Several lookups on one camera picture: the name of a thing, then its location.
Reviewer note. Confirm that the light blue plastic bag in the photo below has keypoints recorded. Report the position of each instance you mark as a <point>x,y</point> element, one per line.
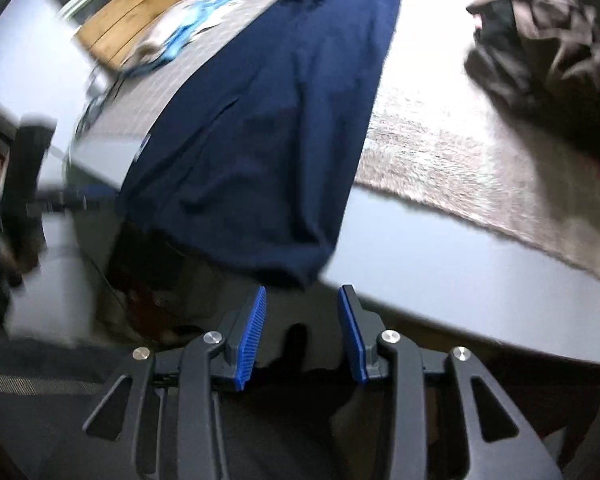
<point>195,17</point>

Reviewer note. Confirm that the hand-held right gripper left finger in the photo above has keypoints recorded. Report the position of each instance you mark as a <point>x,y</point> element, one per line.
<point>247,345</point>

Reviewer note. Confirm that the navy blue shirt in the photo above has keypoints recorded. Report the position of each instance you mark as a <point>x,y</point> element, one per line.
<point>260,135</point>

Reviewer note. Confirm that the grey checked table mat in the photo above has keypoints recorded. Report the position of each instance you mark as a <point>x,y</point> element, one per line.
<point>455,160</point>

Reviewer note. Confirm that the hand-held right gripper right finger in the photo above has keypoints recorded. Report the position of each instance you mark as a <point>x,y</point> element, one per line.
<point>352,345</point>

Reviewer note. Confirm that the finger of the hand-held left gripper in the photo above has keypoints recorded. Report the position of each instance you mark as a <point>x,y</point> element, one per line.
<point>75,202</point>

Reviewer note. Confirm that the wooden board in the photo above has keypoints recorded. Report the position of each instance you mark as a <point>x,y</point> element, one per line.
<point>125,20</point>

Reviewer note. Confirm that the brown pink garment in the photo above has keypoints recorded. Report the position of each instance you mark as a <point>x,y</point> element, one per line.
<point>545,35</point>

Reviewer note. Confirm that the white flat package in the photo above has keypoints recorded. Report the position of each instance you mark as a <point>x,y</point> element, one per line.
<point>155,35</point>

